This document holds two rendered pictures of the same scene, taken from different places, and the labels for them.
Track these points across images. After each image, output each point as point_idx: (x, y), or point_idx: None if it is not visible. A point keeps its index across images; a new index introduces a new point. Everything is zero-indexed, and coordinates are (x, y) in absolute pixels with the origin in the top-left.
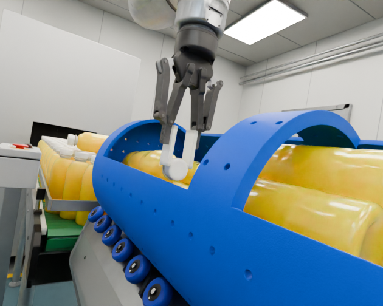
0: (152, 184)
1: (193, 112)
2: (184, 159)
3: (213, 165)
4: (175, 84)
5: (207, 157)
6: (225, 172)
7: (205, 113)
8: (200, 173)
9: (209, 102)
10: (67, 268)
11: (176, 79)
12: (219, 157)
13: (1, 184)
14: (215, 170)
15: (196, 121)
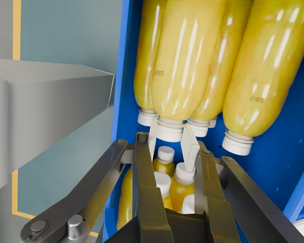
0: None
1: (198, 179)
2: (184, 133)
3: (104, 234)
4: (135, 205)
5: (105, 231)
6: (103, 240)
7: (229, 191)
8: (104, 222)
9: (241, 218)
10: None
11: (133, 217)
12: (105, 240)
13: None
14: (103, 234)
15: (195, 177)
